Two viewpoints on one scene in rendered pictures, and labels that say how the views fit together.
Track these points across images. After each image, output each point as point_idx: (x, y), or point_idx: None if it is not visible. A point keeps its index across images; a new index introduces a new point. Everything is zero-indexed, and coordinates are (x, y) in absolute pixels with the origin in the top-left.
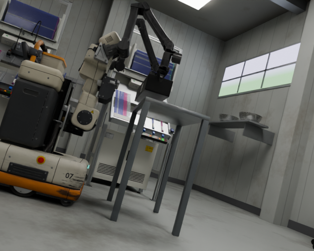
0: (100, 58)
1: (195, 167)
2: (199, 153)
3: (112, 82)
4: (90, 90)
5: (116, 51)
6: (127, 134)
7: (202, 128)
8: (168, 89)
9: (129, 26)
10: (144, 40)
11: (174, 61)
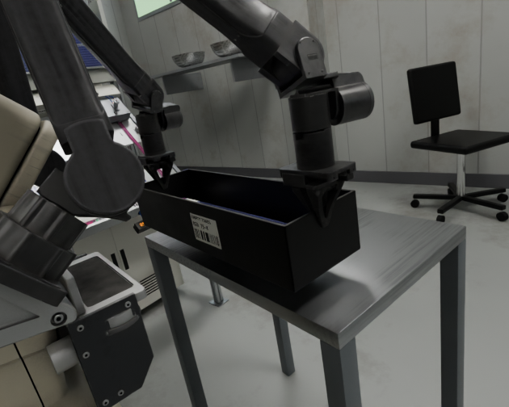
0: (19, 333)
1: (462, 358)
2: (463, 325)
3: (124, 322)
4: (43, 396)
5: (82, 224)
6: (172, 307)
7: (460, 269)
8: (352, 227)
9: (35, 18)
10: (76, 23)
11: (351, 119)
